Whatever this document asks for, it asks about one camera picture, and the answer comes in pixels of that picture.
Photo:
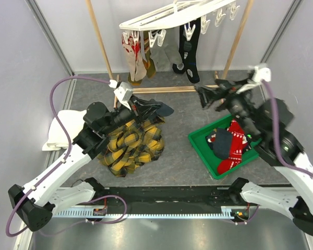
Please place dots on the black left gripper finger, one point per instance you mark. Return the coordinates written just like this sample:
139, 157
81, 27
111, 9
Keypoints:
147, 113
138, 102

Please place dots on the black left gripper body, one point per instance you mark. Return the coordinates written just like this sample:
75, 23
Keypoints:
124, 115

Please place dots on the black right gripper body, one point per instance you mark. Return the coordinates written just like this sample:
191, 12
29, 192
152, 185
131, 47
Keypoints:
239, 103

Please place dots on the red cat face sock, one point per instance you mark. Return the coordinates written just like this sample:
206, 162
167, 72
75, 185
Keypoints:
238, 144

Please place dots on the red candy cane sock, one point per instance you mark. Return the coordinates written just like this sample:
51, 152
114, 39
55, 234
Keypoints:
136, 47
228, 164

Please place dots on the navy santa sock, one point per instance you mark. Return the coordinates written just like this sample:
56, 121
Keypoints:
210, 139
164, 110

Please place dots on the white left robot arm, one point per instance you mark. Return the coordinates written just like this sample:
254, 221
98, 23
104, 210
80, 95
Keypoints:
39, 200

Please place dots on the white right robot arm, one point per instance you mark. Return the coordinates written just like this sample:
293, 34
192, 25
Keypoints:
261, 129

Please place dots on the white plastic clip hanger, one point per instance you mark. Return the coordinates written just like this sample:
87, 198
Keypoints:
176, 14

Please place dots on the beige sock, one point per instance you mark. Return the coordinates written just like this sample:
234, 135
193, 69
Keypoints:
137, 70

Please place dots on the yellow black plaid cloth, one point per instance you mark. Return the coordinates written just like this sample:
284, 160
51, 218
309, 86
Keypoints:
133, 145

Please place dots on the olive orange sock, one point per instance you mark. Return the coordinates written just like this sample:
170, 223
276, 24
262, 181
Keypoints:
148, 62

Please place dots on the green plastic tray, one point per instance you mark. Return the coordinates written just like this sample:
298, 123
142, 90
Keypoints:
199, 143

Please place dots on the grey sock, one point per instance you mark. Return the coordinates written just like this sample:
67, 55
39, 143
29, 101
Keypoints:
164, 57

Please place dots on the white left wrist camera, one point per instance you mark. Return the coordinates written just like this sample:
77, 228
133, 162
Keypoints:
123, 92

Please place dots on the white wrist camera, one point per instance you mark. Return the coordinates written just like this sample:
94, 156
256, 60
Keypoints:
123, 92
259, 73

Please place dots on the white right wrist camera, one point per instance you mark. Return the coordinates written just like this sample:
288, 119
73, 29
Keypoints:
259, 73

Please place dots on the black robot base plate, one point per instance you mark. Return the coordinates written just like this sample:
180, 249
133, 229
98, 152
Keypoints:
183, 199

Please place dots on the wooden clothes rack frame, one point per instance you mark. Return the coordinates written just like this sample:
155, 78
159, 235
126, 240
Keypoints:
180, 89

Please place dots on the light blue cable duct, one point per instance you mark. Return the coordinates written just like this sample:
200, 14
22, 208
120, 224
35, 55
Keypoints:
93, 213

